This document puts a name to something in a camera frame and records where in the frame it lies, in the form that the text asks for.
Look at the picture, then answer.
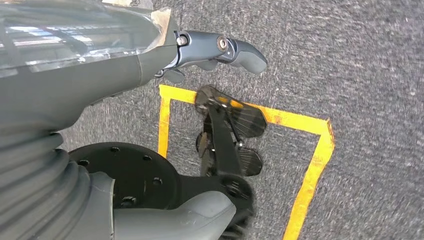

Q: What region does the black robot leg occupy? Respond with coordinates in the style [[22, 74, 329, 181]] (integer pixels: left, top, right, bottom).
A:
[[67, 105, 256, 240]]

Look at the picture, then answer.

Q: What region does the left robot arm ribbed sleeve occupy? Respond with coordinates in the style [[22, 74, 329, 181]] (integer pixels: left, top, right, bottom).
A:
[[0, 129, 91, 240]]

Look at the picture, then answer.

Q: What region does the black ribbed robot foot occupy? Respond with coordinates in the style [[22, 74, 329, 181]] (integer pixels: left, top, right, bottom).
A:
[[194, 84, 268, 178]]

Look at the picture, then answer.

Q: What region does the yellow floor tape square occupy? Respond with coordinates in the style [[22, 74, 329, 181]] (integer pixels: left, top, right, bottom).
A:
[[157, 84, 336, 240]]

